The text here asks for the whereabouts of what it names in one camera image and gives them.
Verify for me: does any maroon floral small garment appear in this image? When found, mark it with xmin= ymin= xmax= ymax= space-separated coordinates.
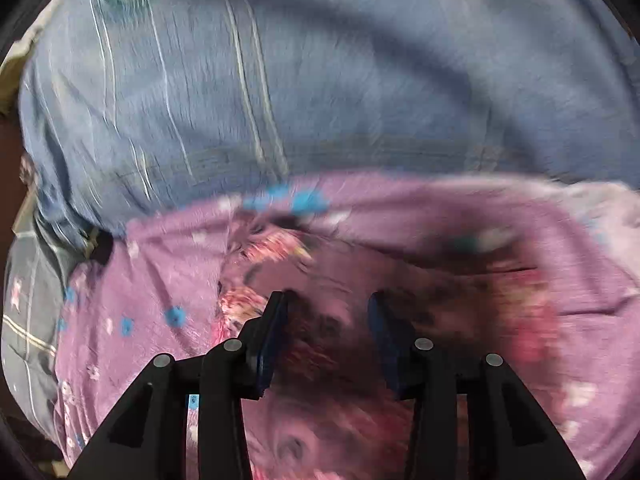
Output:
xmin=217 ymin=220 xmax=560 ymax=479

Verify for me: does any purple floral bed sheet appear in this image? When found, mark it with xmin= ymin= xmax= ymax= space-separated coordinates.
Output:
xmin=54 ymin=172 xmax=639 ymax=479

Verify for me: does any grey star pillow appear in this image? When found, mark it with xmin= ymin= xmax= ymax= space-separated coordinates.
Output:
xmin=1 ymin=228 xmax=81 ymax=442

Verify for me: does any blue plaid quilt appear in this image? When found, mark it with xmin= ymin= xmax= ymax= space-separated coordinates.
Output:
xmin=18 ymin=0 xmax=639 ymax=239

